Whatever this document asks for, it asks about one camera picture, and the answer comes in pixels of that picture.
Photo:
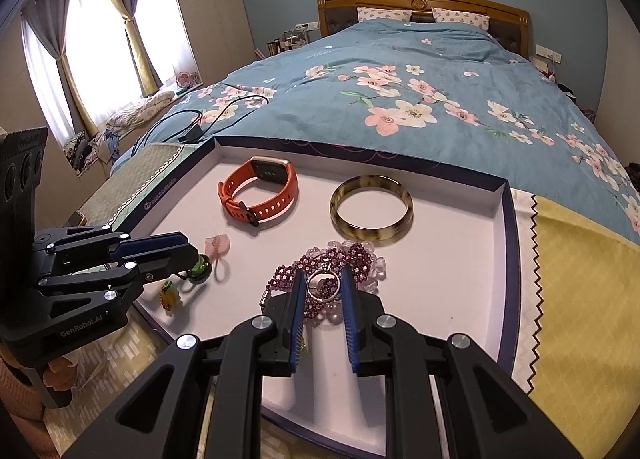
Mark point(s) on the blue floral duvet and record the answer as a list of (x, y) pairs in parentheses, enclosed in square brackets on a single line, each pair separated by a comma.
[(448, 93)]

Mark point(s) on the wall socket panel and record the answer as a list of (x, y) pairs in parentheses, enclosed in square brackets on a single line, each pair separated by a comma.
[(548, 54)]

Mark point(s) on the yellow small charm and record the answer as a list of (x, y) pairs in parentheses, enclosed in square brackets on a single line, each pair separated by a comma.
[(170, 298)]

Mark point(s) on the right polka dot pillow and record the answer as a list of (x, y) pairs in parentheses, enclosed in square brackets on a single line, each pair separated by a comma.
[(445, 15)]

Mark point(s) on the wooden headboard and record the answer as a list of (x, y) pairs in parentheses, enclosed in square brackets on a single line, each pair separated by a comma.
[(509, 25)]

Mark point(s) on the green lattice bedsheet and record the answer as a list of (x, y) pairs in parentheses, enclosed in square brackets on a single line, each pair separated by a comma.
[(132, 182)]

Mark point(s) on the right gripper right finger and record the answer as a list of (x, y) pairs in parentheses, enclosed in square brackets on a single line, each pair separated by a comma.
[(443, 398)]

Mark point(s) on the window curtains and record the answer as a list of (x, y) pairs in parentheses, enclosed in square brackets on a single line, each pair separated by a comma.
[(86, 59)]

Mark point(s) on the left hand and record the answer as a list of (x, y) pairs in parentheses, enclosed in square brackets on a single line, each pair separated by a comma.
[(60, 374)]

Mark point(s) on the tortoiseshell bangle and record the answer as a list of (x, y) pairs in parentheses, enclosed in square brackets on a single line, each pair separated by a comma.
[(372, 207)]

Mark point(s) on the left polka dot pillow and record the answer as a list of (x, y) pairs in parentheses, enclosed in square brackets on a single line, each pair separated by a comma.
[(364, 14)]

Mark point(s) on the orange smart watch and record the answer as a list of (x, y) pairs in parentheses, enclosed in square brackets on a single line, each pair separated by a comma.
[(259, 191)]

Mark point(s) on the pink sleeve forearm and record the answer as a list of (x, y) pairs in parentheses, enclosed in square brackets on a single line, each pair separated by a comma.
[(25, 407)]

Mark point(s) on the green jade pendant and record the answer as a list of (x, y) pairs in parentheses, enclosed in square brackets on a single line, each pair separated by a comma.
[(199, 272)]

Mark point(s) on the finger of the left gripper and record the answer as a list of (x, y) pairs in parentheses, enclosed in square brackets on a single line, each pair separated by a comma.
[(150, 241), (160, 264)]

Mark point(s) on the nightstand clutter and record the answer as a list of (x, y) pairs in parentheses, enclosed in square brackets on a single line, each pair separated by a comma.
[(295, 38)]

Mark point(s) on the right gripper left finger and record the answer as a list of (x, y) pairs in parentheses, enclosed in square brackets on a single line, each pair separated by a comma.
[(202, 397)]

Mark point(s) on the polka dot pillow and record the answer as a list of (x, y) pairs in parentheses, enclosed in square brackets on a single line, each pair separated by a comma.
[(364, 14), (445, 15)]

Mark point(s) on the yellow green blanket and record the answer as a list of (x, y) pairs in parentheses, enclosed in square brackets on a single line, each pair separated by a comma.
[(587, 372)]

